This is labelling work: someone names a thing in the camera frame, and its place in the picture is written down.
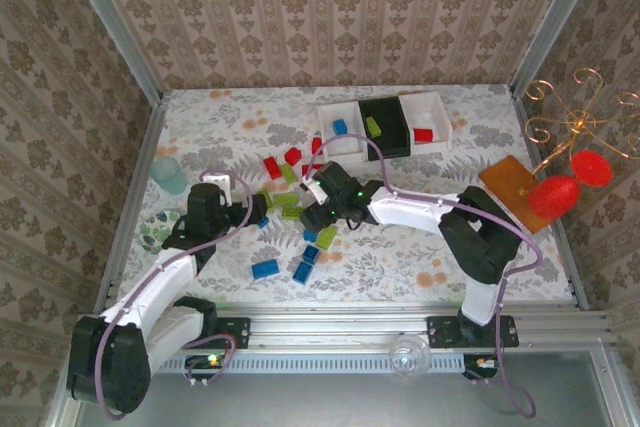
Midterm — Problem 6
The pale blue plastic cup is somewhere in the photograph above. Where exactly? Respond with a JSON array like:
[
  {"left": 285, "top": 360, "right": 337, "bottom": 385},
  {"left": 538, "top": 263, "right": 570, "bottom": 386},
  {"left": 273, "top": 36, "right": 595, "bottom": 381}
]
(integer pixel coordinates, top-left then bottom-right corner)
[{"left": 149, "top": 155, "right": 190, "bottom": 196}]

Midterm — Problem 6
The orange brown board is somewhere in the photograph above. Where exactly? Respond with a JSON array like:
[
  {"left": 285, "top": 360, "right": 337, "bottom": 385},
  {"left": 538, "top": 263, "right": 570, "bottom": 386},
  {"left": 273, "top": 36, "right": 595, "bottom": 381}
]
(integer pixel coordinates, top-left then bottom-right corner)
[{"left": 478, "top": 154, "right": 551, "bottom": 234}]

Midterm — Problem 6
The clear glass ball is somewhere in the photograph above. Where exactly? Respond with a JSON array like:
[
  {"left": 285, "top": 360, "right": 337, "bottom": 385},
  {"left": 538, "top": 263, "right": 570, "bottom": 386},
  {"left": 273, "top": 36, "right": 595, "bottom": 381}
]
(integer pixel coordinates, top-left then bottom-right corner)
[{"left": 389, "top": 334, "right": 431, "bottom": 377}]

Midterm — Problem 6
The red egg ornament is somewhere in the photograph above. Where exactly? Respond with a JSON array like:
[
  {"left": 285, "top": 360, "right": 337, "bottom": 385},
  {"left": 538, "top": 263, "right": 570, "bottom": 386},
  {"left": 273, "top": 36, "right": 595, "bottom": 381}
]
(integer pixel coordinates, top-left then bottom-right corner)
[
  {"left": 528, "top": 174, "right": 581, "bottom": 222},
  {"left": 570, "top": 149, "right": 614, "bottom": 189}
]

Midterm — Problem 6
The short purple base cable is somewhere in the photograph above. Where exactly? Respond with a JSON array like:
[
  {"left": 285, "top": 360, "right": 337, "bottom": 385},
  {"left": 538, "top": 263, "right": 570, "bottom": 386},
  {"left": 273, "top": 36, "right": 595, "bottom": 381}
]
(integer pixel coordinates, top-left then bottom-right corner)
[{"left": 185, "top": 334, "right": 237, "bottom": 389}]

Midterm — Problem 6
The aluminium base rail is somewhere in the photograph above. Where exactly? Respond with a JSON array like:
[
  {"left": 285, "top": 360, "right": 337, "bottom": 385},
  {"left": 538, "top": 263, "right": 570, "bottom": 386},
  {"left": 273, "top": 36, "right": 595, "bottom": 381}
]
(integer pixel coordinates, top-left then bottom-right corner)
[{"left": 214, "top": 304, "right": 609, "bottom": 349}]

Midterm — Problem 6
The slotted grey cable duct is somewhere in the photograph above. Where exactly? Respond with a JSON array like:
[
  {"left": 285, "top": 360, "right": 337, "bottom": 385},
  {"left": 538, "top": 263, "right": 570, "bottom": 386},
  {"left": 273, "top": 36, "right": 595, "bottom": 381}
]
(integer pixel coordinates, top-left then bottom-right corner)
[{"left": 164, "top": 350, "right": 466, "bottom": 374}]

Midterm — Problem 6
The grey metal base plate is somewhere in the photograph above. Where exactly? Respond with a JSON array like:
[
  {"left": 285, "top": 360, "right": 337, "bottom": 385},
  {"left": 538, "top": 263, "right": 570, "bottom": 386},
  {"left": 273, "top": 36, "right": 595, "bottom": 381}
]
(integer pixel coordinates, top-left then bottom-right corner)
[{"left": 47, "top": 349, "right": 626, "bottom": 427}]

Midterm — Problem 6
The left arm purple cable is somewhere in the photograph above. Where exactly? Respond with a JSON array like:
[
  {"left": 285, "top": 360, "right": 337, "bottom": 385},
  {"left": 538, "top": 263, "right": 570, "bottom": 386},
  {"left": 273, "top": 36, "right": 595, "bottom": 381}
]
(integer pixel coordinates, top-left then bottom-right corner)
[{"left": 94, "top": 169, "right": 254, "bottom": 421}]

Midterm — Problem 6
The aluminium frame post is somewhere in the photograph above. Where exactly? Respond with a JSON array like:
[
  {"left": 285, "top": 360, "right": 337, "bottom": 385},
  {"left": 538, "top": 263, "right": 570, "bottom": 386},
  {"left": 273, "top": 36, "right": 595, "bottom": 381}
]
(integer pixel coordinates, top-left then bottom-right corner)
[
  {"left": 57, "top": 0, "right": 165, "bottom": 104},
  {"left": 508, "top": 0, "right": 610, "bottom": 94}
]

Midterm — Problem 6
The gold wire ornament stand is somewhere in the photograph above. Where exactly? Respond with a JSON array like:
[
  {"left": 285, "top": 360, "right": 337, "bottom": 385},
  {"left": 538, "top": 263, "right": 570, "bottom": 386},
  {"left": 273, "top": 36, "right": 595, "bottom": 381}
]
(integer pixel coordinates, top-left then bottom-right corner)
[{"left": 519, "top": 66, "right": 640, "bottom": 198}]

